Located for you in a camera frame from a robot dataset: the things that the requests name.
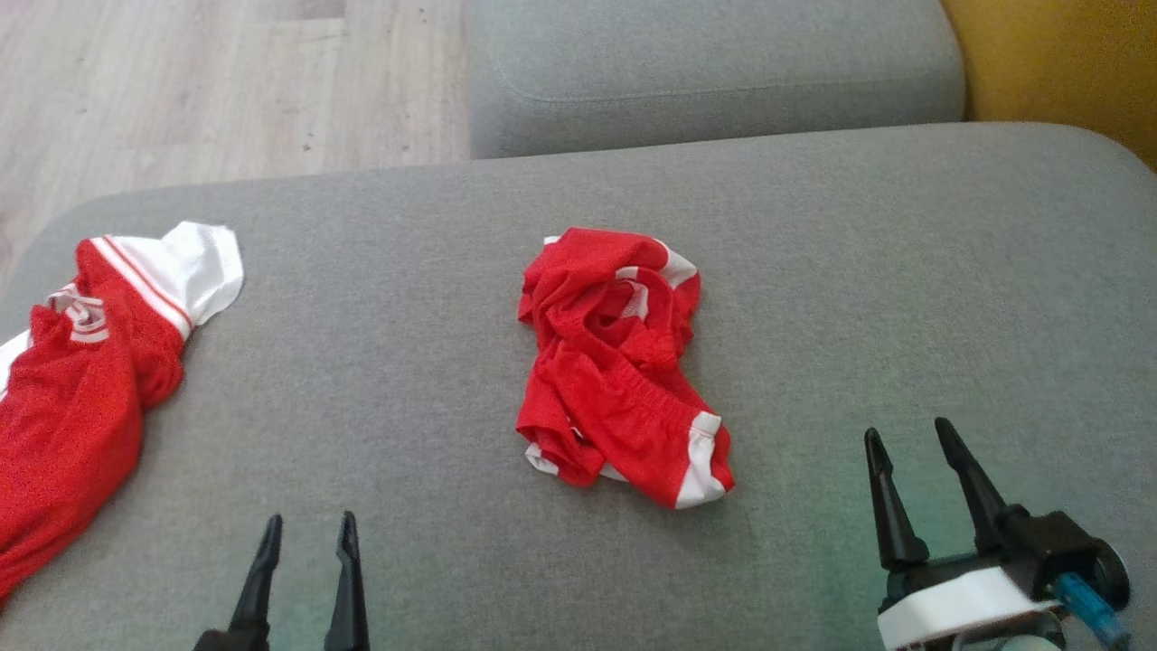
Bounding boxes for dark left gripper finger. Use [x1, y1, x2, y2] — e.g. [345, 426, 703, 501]
[193, 515, 284, 651]
[325, 512, 370, 651]

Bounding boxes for wide yellow sofa back cushion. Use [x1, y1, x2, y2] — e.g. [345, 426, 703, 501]
[940, 0, 1157, 173]

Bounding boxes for small grey sofa seat cushion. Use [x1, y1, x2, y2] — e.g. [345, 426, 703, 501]
[466, 0, 966, 161]

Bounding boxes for large grey sofa seat cushion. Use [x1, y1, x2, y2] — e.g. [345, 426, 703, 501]
[0, 122, 1157, 651]

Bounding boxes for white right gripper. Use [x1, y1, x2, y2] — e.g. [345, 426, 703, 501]
[865, 418, 1068, 651]

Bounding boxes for red white basketball jersey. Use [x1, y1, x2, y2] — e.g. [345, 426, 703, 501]
[0, 222, 245, 605]

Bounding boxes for red white sports shorts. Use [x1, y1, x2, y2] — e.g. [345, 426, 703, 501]
[515, 228, 735, 510]

